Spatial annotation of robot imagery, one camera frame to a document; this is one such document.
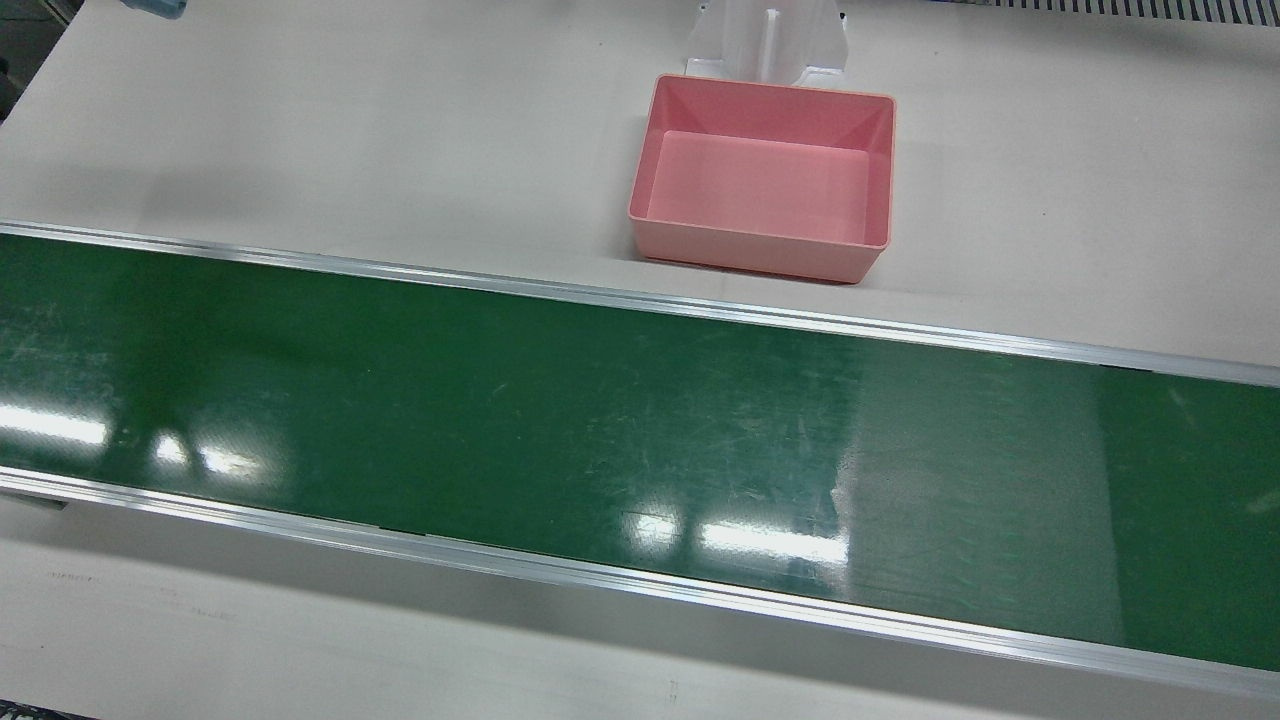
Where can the grey slatted metal grating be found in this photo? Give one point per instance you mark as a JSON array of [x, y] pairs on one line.
[[1150, 8]]

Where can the aluminium conveyor side rail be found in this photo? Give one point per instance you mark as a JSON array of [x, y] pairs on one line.
[[640, 579], [640, 298]]

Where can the green conveyor belt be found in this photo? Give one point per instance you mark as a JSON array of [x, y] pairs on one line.
[[600, 420]]

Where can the pink plastic box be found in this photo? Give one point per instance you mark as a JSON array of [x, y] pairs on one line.
[[760, 190]]

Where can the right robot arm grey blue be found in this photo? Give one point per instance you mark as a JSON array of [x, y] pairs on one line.
[[165, 7]]

